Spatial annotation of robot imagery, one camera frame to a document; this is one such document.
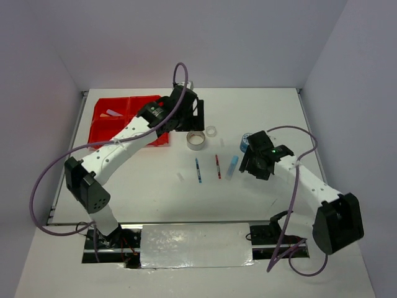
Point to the blue round tub far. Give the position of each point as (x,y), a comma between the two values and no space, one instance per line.
(244,142)

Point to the blue highlighter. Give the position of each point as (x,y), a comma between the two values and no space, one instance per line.
(232,167)

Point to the small clear tape roll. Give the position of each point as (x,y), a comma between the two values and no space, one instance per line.
(211,131)

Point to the silver foil sheet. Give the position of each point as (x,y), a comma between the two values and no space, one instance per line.
(221,245)

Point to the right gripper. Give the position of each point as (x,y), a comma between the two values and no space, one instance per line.
(246,164)

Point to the large clear tape roll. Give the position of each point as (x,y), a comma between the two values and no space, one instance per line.
(195,140)

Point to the blue pen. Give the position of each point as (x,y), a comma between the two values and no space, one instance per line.
(198,171)

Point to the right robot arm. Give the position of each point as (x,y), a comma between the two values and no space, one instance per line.
(337,217)

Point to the red compartment bin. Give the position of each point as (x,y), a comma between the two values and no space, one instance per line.
(103,127)

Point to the red pen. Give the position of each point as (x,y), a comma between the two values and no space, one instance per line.
(218,166)

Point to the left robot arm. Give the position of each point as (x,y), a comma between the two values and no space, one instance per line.
(107,162)

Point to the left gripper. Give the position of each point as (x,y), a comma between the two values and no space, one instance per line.
(195,123)

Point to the pink highlighter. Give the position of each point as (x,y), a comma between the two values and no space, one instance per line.
(112,113)

